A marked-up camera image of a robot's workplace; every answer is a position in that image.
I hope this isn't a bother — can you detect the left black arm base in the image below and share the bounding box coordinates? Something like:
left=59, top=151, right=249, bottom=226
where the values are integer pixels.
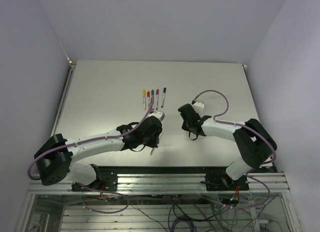
left=71, top=164, right=118, bottom=192

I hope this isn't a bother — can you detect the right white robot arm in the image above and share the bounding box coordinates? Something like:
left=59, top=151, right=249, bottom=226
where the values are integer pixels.
left=178, top=102, right=278, bottom=190

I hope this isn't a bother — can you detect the green marker pen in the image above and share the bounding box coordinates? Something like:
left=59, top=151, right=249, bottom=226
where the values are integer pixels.
left=151, top=95, right=155, bottom=110

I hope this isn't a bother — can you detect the orange marker pen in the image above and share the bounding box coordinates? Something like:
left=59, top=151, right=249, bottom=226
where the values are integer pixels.
left=149, top=148, right=156, bottom=155

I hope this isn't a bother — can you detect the pink marker pen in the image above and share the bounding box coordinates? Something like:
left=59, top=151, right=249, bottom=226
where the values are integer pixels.
left=155, top=93, right=159, bottom=110

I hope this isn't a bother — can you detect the yellow marker pen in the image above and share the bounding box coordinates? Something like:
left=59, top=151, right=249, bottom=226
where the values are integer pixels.
left=142, top=89, right=147, bottom=110

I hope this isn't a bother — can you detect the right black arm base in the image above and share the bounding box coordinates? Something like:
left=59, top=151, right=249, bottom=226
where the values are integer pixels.
left=200, top=167, right=249, bottom=192

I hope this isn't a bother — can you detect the red marker pen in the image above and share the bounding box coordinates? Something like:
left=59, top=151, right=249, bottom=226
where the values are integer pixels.
left=147, top=97, right=151, bottom=109

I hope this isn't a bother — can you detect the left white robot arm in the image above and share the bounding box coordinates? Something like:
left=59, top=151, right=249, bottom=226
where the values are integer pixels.
left=34, top=111, right=165, bottom=191

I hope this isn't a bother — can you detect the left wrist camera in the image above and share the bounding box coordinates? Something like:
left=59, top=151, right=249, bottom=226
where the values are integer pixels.
left=148, top=111, right=165, bottom=122

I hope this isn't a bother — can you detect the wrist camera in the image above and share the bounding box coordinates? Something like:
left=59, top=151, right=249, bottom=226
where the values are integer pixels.
left=191, top=101, right=205, bottom=116
left=148, top=111, right=165, bottom=122

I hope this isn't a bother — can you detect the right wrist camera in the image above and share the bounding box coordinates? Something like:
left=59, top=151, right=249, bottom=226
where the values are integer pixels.
left=191, top=101, right=205, bottom=116

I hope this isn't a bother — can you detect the aluminium frame rail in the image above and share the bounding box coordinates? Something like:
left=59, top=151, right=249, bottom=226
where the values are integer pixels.
left=27, top=173, right=290, bottom=196

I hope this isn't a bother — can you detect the white marker pen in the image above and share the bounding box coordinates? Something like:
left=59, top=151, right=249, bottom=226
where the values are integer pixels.
left=161, top=93, right=166, bottom=108

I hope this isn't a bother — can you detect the aluminium table edge rail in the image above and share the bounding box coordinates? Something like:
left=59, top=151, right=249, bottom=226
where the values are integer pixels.
left=51, top=61, right=77, bottom=136

